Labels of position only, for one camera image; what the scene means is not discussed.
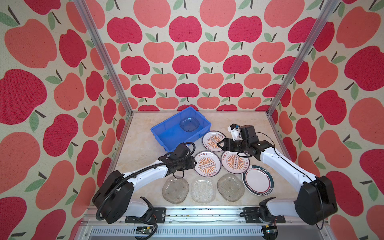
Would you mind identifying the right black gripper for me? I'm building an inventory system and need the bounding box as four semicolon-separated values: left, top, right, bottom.
216;137;249;154

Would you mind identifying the sunburst plate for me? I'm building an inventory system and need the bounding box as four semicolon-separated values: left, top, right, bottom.
195;151;221;178
202;131;226;152
221;152;250;175

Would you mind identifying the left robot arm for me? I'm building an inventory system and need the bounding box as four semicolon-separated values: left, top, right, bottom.
92;142;197;224

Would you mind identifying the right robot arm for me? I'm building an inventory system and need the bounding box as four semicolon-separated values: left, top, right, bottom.
217;124;338;226

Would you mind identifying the blue plastic bin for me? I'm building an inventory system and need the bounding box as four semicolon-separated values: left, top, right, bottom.
151;107;212;152

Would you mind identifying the green striped plate near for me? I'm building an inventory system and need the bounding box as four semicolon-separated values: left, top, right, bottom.
242;165;275;197

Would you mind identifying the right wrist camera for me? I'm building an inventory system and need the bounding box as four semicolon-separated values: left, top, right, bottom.
228;124;242;141

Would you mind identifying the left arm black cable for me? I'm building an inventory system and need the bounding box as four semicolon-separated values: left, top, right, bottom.
95;142;196;221

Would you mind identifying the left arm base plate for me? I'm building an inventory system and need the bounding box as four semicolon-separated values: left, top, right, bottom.
125;208;167;224

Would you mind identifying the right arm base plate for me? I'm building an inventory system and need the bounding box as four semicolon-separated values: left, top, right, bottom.
240;207;286;224

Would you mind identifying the front aluminium rail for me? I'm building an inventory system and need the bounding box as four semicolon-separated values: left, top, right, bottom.
73;206;336;240

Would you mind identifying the left aluminium frame post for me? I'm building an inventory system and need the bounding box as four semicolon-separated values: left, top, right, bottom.
74;0;133;118

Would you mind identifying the aluminium frame post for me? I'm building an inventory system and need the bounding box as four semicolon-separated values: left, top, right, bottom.
74;0;133;118
267;0;341;118

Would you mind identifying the right aluminium frame post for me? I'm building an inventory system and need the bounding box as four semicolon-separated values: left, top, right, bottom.
267;0;341;118

